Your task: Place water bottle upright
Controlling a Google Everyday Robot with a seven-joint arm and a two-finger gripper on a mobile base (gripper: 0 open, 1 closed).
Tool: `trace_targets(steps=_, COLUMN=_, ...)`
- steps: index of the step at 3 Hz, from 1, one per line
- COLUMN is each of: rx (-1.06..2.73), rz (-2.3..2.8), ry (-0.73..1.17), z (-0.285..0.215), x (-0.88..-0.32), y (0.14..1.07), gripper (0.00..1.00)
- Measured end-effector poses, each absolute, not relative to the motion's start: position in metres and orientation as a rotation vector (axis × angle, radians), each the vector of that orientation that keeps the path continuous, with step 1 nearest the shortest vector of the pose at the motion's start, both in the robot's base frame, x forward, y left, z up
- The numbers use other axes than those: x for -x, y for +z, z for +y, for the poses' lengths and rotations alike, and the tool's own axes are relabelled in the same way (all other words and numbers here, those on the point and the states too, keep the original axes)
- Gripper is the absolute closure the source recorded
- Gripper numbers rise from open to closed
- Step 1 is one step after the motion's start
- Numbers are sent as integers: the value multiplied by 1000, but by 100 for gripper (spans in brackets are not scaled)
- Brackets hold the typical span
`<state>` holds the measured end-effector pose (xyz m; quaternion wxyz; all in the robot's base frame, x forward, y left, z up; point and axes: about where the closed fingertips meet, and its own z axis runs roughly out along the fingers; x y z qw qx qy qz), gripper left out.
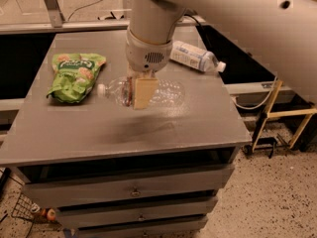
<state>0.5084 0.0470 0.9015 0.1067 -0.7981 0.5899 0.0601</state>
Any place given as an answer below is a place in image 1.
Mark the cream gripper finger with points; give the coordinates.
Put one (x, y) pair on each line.
(131, 76)
(145, 89)

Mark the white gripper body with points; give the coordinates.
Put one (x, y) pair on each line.
(147, 55)

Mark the clear plastic water bottle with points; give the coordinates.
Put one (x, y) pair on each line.
(169, 93)

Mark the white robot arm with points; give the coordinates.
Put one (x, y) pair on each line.
(281, 35)

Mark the white labelled plastic bottle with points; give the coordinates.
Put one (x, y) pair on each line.
(196, 58)

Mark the green snack bag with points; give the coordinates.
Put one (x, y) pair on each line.
(74, 76)

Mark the grey metal railing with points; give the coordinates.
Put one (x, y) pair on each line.
(58, 16)

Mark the grey drawer cabinet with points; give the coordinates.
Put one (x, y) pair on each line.
(50, 141)

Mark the top grey drawer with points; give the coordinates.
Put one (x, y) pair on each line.
(128, 186)

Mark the grey drawer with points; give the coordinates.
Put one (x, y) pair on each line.
(145, 229)
(137, 212)
(128, 186)

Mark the middle grey drawer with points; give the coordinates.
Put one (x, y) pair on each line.
(137, 212)

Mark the bottom grey drawer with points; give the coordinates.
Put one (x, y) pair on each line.
(145, 229)

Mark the black wire basket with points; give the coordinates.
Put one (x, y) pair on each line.
(25, 209)

